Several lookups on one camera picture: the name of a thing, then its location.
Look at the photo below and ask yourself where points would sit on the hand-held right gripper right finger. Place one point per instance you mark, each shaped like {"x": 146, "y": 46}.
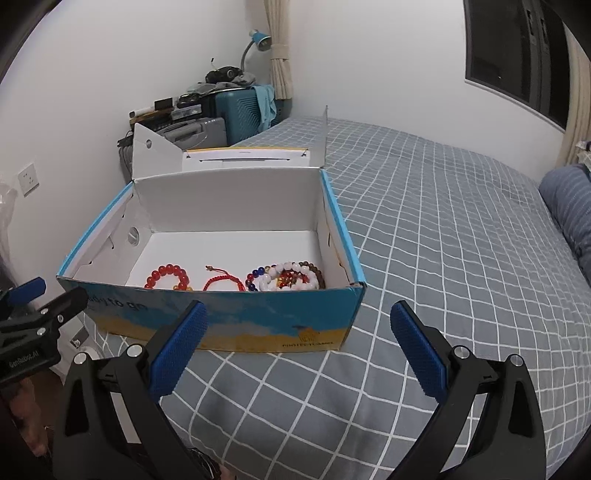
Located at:
{"x": 418, "y": 355}

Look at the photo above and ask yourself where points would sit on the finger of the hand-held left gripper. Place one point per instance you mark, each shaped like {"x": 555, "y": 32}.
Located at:
{"x": 25, "y": 291}
{"x": 46, "y": 316}

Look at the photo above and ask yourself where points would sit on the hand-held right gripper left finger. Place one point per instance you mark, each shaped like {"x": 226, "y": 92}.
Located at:
{"x": 180, "y": 355}

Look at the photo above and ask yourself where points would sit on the blue and yellow cardboard box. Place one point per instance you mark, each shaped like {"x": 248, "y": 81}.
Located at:
{"x": 231, "y": 323}

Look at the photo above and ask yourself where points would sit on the clear plastic bag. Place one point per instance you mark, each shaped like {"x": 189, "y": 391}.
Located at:
{"x": 7, "y": 221}

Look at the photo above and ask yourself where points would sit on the grey checked bedsheet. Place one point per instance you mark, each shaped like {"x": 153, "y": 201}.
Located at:
{"x": 438, "y": 254}

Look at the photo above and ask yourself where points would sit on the blue striped pillow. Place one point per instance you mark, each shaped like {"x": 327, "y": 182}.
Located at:
{"x": 568, "y": 207}

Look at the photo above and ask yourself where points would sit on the white tube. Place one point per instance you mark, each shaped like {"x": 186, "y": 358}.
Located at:
{"x": 141, "y": 112}

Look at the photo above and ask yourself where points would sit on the grey printer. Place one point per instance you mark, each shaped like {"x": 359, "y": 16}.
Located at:
{"x": 203, "y": 129}

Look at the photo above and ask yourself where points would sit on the small black box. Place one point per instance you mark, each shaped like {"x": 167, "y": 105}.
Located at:
{"x": 164, "y": 104}

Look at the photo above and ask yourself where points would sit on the teal suitcase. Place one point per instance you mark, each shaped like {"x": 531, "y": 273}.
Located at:
{"x": 240, "y": 115}

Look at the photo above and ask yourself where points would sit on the teal cloth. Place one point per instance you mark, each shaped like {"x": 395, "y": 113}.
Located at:
{"x": 267, "y": 106}

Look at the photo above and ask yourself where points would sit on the black bag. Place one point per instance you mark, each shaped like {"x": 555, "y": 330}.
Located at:
{"x": 226, "y": 74}

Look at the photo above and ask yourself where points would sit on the beige curtain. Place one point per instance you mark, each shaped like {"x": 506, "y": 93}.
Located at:
{"x": 279, "y": 60}
{"x": 577, "y": 92}

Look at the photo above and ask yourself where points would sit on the dark window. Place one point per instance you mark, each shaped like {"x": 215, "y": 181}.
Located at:
{"x": 508, "y": 55}

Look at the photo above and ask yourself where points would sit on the blue desk lamp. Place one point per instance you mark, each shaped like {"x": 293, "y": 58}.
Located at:
{"x": 264, "y": 41}

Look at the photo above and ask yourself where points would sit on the white wall socket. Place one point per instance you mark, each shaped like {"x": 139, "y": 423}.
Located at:
{"x": 28, "y": 179}

